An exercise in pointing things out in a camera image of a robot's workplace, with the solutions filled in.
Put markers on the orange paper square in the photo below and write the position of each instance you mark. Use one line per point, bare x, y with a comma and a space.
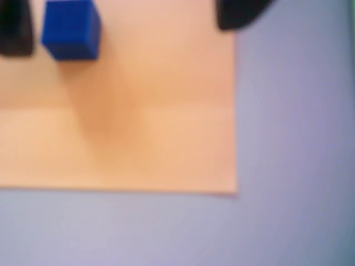
166, 124

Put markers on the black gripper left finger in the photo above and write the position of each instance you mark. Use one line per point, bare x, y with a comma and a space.
15, 27

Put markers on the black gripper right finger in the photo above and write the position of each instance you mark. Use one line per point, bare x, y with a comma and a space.
238, 14

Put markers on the tiny blue cube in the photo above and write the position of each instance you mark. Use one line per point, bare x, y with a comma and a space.
70, 30

